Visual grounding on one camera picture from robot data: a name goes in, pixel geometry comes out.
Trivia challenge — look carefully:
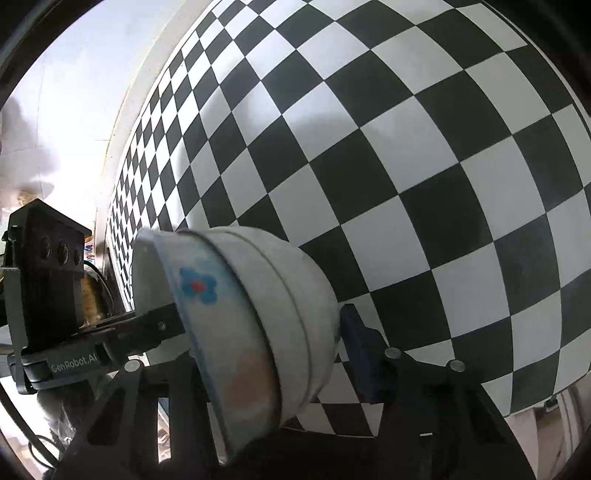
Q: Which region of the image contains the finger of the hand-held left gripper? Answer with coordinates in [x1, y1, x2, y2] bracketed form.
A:
[74, 302, 186, 366]

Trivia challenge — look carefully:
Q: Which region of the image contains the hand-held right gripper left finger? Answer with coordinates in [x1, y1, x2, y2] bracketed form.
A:
[51, 353, 241, 480]

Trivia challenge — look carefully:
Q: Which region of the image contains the white bowl with dark rim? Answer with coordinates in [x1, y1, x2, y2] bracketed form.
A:
[201, 227, 309, 428]

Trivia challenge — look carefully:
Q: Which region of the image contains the metal pan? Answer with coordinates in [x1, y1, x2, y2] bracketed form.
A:
[79, 270, 116, 328]

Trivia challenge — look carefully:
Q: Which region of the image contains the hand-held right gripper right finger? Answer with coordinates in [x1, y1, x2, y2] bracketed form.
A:
[341, 304, 536, 480]

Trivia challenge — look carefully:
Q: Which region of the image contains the black and white checkered tablecloth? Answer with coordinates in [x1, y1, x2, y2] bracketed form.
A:
[104, 0, 591, 437]

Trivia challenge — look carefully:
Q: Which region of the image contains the white bowl with blue flowers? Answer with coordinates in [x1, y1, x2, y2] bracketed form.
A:
[131, 227, 282, 463]

